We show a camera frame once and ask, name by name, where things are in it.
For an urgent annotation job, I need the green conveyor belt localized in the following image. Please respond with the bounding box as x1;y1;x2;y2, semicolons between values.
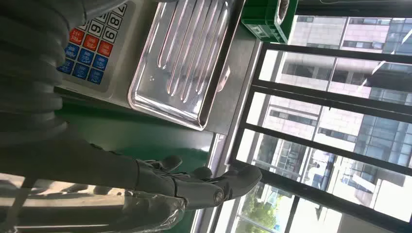
54;96;215;233

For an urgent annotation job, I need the white electronic weighing scale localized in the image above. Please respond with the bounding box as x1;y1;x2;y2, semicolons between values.
54;0;247;132

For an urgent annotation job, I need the small white plastic device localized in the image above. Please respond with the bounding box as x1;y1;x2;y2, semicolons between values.
217;65;231;93

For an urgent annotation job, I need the green crate with wrapped coils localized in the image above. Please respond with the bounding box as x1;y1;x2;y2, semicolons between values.
240;0;299;44

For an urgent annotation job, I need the aluminium conveyor frame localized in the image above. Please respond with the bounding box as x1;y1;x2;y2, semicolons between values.
190;132;237;233

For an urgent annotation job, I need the white wrapped cable coil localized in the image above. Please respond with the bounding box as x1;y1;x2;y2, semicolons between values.
276;0;291;26

